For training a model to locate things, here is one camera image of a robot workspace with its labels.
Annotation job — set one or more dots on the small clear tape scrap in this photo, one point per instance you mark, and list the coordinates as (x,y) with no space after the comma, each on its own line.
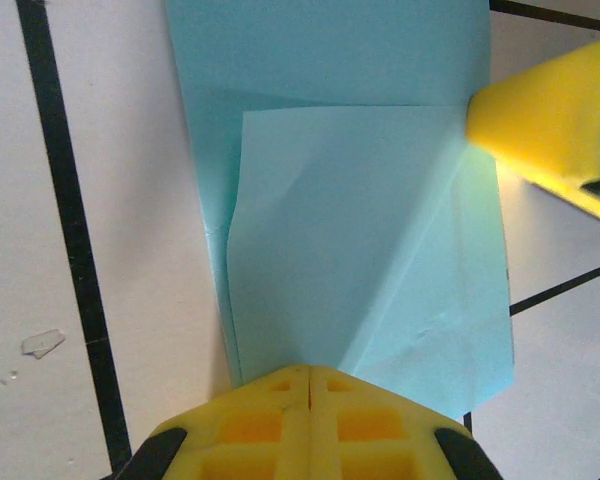
(42,344)

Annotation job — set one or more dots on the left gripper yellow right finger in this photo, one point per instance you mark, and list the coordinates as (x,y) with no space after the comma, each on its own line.
(370,425)

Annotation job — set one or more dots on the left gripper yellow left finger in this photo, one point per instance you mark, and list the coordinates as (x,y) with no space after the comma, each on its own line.
(250,425)

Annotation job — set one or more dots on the light blue cloth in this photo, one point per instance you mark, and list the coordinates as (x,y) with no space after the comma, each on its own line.
(330,225)

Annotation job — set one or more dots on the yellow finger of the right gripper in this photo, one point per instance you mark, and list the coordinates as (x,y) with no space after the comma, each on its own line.
(545,120)

